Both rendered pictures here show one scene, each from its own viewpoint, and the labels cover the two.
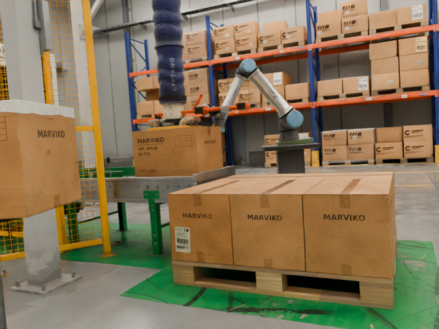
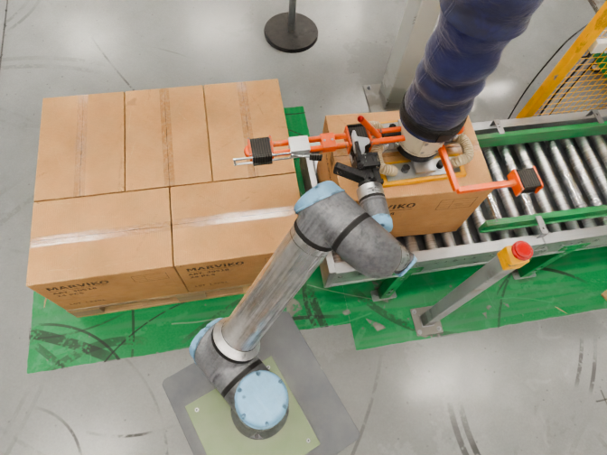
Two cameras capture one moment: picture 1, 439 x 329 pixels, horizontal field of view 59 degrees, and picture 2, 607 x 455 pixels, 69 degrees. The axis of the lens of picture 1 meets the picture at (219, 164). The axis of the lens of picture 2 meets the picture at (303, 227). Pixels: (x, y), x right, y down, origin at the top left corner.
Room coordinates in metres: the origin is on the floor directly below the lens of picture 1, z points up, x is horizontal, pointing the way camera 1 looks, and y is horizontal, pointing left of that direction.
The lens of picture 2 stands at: (3.70, -0.67, 2.37)
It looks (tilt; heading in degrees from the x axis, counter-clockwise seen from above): 65 degrees down; 137
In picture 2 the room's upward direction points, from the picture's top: 9 degrees clockwise
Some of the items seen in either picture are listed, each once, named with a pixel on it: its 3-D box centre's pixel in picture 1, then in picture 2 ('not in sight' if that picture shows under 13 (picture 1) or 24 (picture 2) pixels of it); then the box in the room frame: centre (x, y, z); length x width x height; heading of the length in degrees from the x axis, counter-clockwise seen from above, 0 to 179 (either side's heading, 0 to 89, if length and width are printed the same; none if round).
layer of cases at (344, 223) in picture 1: (291, 212); (176, 189); (2.46, -0.44, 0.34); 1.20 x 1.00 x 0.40; 64
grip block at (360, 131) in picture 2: (200, 110); (357, 138); (3.08, 0.12, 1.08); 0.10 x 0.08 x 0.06; 155
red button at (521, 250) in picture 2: not in sight; (520, 251); (3.72, 0.33, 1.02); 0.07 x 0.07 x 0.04
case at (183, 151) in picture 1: (178, 153); (395, 177); (3.17, 0.33, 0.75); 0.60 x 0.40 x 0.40; 62
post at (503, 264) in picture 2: not in sight; (462, 294); (3.72, 0.33, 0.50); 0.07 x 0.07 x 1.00; 64
